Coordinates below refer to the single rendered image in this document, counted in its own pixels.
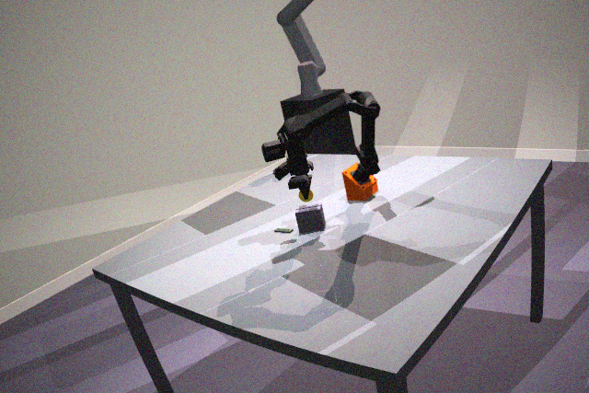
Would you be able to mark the thin gold coin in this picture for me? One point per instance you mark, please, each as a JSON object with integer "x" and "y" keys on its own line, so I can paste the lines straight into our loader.
{"x": 310, "y": 196}

